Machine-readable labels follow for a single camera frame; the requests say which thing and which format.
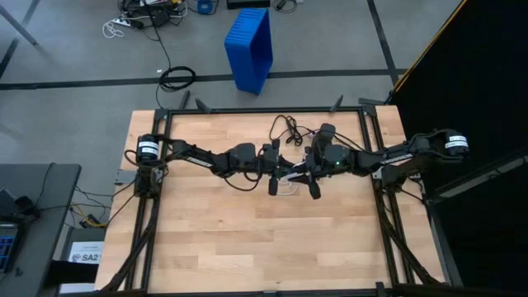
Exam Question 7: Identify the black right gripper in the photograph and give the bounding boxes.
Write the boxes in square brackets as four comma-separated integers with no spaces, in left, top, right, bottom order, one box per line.
[293,144,355,200]

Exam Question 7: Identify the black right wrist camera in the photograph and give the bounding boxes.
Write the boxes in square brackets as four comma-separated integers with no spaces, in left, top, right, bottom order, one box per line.
[308,151,328,174]

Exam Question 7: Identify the blue plastic bin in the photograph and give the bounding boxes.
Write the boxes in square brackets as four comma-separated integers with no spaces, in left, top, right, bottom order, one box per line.
[224,7,274,96]

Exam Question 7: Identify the grey metal bracket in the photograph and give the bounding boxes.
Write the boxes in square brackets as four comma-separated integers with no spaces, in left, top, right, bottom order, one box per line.
[114,169,138,186]

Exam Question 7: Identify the black floor equipment box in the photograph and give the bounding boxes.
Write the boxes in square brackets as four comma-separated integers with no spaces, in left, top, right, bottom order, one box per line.
[119,0,186,30]

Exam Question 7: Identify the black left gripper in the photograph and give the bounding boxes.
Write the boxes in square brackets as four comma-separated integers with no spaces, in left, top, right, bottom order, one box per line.
[226,139,304,197]

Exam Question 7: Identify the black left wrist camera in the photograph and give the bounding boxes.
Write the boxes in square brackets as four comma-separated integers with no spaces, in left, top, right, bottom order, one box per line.
[261,143,280,165]

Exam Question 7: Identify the black aluminium table frame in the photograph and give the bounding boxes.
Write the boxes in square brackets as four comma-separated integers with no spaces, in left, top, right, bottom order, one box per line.
[95,94,465,297]

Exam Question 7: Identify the white printed sign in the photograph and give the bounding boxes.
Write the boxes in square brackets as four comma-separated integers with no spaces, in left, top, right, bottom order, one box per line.
[68,241,105,265]

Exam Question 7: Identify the dark grey side table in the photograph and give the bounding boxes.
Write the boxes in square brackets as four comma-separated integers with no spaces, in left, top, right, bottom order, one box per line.
[0,163,83,297]

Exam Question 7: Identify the flat black floor box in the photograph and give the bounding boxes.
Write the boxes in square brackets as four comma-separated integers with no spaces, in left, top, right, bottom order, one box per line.
[226,0,271,10]

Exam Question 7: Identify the black bundled cable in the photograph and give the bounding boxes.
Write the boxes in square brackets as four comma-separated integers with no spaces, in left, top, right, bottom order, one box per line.
[269,114,318,148]

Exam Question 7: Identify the white USB cable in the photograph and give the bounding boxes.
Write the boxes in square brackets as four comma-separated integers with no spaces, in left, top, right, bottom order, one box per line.
[275,175,300,196]

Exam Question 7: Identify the white floor power strip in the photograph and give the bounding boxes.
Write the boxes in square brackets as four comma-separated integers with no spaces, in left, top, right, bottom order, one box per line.
[113,16,144,29]

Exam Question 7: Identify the dark grey beam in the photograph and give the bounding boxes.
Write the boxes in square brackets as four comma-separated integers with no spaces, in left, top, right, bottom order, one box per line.
[432,150,528,199]

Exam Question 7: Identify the laptop with blue keys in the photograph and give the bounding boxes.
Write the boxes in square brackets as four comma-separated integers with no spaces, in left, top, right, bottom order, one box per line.
[0,222,21,276]

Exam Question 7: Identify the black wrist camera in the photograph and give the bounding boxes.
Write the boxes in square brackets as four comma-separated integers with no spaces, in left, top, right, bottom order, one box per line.
[261,143,280,165]
[308,151,328,174]

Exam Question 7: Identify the black power brick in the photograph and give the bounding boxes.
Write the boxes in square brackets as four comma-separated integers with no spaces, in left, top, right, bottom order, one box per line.
[0,187,40,219]

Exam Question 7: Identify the coiled black floor cable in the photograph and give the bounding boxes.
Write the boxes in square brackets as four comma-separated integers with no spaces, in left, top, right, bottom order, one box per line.
[155,65,198,109]

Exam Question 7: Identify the grey metal leg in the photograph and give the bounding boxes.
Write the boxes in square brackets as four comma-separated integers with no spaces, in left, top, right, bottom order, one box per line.
[0,3,39,46]

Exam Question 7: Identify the black curtain with yellow edge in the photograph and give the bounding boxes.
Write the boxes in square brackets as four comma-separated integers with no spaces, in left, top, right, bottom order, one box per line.
[391,0,528,297]

